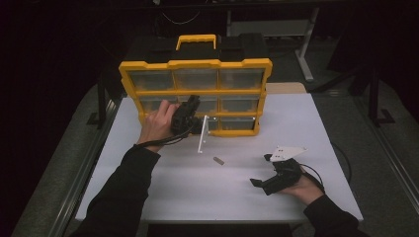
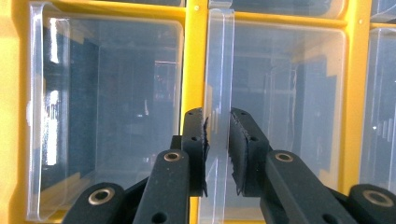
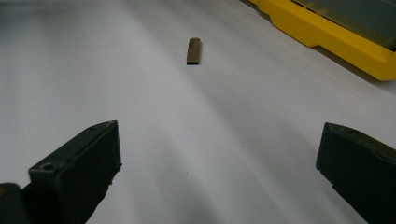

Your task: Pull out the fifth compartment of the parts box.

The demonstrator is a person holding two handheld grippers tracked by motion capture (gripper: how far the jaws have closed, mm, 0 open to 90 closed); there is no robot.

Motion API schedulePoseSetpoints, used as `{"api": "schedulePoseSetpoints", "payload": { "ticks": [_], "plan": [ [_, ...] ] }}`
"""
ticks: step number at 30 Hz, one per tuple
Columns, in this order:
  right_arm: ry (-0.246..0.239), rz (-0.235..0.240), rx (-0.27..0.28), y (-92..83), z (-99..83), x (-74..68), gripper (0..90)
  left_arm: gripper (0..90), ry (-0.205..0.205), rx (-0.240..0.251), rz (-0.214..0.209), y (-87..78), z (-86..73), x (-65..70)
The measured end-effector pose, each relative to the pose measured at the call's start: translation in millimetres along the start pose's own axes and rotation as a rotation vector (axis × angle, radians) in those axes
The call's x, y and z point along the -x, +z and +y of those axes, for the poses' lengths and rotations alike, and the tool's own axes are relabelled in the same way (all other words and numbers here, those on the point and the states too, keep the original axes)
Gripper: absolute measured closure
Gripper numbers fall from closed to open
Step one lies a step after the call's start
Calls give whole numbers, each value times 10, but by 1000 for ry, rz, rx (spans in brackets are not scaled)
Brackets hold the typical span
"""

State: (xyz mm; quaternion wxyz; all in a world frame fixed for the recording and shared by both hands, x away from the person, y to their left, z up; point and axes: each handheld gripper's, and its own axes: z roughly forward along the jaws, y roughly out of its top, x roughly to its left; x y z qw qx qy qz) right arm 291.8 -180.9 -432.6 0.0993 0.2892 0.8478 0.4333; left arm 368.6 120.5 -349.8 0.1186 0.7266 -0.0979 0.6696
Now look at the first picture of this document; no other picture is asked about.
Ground hanging dark cable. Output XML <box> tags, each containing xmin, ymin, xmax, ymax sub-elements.
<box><xmin>161</xmin><ymin>11</ymin><xmax>202</xmax><ymax>26</ymax></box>

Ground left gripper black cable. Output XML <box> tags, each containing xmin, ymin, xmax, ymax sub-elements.
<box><xmin>137</xmin><ymin>126</ymin><xmax>196</xmax><ymax>147</ymax></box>

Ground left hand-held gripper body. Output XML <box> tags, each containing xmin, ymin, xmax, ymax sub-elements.
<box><xmin>170</xmin><ymin>102</ymin><xmax>210</xmax><ymax>155</ymax></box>

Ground person's left hand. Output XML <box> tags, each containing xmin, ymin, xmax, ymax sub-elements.
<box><xmin>137</xmin><ymin>100</ymin><xmax>181</xmax><ymax>153</ymax></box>

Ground clear plastic drawer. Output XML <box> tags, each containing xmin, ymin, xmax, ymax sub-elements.
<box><xmin>179</xmin><ymin>95</ymin><xmax>219</xmax><ymax>115</ymax></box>

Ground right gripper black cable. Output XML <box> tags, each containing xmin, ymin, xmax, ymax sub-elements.
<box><xmin>297</xmin><ymin>163</ymin><xmax>326</xmax><ymax>196</ymax></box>

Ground white metal desk frame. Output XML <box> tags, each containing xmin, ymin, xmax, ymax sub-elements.
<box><xmin>226</xmin><ymin>7</ymin><xmax>321</xmax><ymax>83</ymax></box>

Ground black metal stand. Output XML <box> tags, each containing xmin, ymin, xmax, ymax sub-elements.
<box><xmin>368</xmin><ymin>65</ymin><xmax>396</xmax><ymax>127</ymax></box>
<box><xmin>86</xmin><ymin>80</ymin><xmax>111</xmax><ymax>127</ymax></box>

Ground set of clear drawers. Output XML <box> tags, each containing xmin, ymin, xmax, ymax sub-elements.
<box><xmin>128</xmin><ymin>68</ymin><xmax>266</xmax><ymax>131</ymax></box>

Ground yellow black organizer case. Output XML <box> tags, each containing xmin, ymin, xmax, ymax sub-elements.
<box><xmin>118</xmin><ymin>34</ymin><xmax>274</xmax><ymax>138</ymax></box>

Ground person's right hand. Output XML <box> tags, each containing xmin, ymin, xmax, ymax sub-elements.
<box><xmin>280</xmin><ymin>169</ymin><xmax>325</xmax><ymax>206</ymax></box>

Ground thin black cable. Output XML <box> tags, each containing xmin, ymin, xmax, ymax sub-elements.
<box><xmin>330</xmin><ymin>141</ymin><xmax>353</xmax><ymax>184</ymax></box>

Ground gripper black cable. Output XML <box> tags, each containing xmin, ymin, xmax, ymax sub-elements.
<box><xmin>297</xmin><ymin>163</ymin><xmax>326</xmax><ymax>196</ymax></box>
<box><xmin>137</xmin><ymin>126</ymin><xmax>196</xmax><ymax>147</ymax></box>

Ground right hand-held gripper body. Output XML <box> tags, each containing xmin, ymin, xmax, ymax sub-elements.
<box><xmin>262</xmin><ymin>146</ymin><xmax>308</xmax><ymax>197</ymax></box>

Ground aluminium floor rail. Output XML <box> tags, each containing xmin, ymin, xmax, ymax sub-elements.
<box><xmin>372</xmin><ymin>124</ymin><xmax>419</xmax><ymax>206</ymax></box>
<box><xmin>53</xmin><ymin>97</ymin><xmax>122</xmax><ymax>237</ymax></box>

